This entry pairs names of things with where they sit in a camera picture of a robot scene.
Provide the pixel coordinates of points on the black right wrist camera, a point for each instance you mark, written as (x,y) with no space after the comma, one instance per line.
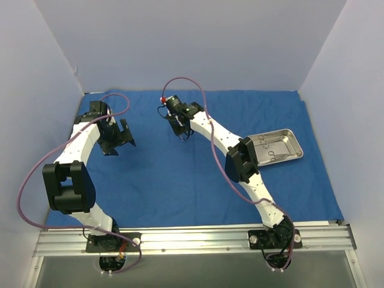
(173,104)

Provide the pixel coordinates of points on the blue surgical cloth wrap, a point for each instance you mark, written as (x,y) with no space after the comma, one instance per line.
(301,187)

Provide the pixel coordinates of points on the aluminium frame rail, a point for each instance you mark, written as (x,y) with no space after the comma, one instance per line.
(315,236)

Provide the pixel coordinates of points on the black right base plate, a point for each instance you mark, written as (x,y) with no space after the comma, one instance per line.
(267,239)

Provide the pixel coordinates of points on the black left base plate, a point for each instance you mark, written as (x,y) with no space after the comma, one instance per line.
(108,243)

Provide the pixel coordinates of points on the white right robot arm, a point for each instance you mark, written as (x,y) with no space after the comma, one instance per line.
(240,168)

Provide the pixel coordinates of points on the steel surgical scissors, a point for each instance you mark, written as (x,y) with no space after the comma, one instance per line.
(265,141)

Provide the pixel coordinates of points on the stainless steel instrument tray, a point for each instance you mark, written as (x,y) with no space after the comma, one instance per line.
(288,145)

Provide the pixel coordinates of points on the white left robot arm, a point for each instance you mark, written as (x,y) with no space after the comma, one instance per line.
(69,187)

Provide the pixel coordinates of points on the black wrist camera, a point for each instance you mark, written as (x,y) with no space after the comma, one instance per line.
(173,104)
(98,107)

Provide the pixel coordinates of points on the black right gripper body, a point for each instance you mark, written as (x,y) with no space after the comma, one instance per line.
(179,126)

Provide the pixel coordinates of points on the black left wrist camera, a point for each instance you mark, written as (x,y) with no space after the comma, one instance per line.
(98,107)

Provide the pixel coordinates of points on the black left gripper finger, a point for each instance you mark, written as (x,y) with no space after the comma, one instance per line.
(109,152)
(126,135)

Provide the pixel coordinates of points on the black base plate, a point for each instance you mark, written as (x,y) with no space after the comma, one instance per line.
(267,239)
(108,243)

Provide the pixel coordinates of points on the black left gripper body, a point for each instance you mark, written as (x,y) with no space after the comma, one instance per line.
(119,138)

